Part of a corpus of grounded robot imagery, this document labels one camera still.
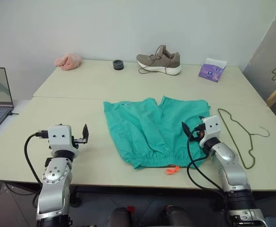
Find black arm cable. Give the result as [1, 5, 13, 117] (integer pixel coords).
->
[24, 129, 49, 188]
[186, 124, 226, 197]

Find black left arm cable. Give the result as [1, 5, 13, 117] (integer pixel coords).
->
[24, 129, 49, 188]

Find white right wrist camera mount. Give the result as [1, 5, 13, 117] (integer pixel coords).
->
[201, 115, 222, 138]

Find dark rounded shape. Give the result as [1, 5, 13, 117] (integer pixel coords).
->
[107, 207, 133, 227]
[164, 205, 196, 227]

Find olive wire hanger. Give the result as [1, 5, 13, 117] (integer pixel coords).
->
[217, 108, 270, 170]

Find taupe sneaker white sole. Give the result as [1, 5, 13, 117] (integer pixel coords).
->
[136, 44, 183, 76]

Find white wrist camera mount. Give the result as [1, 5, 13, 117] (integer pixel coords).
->
[47, 125, 79, 152]
[201, 115, 222, 138]

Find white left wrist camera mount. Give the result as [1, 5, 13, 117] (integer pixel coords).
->
[47, 125, 79, 152]

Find black table leg foot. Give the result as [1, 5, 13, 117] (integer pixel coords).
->
[68, 186, 83, 209]

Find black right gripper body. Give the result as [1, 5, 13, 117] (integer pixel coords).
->
[190, 122, 205, 142]

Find green shorts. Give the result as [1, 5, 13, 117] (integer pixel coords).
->
[103, 95, 212, 175]

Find purple tissue pack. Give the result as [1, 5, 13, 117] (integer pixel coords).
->
[198, 57, 228, 83]

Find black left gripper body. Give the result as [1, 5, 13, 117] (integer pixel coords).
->
[71, 136, 89, 150]

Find pink fluffy cloth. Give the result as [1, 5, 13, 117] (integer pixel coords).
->
[54, 53, 82, 71]

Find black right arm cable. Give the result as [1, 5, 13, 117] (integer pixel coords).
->
[186, 124, 226, 197]

